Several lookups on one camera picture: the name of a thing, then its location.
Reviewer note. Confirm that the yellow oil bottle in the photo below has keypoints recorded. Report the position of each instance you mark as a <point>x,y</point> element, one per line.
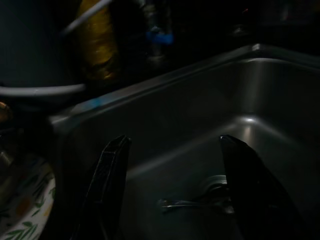
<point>100,45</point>

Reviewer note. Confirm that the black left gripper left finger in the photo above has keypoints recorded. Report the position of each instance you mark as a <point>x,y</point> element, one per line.
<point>105,195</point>

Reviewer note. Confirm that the floral plate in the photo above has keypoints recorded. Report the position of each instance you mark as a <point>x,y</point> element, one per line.
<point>22,212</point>

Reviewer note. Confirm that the steel fork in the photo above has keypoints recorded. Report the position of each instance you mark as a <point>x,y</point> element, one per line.
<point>180,203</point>

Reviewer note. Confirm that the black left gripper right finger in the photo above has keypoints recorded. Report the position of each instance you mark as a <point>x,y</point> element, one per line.
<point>255,200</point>

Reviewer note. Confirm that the grey cylinder water filter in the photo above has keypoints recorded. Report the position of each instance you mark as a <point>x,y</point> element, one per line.
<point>30,45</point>

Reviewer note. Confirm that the steel sink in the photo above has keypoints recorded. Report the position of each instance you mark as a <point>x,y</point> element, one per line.
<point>187,125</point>

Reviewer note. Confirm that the round steel sink cap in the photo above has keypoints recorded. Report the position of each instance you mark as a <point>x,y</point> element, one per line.
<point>238,30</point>

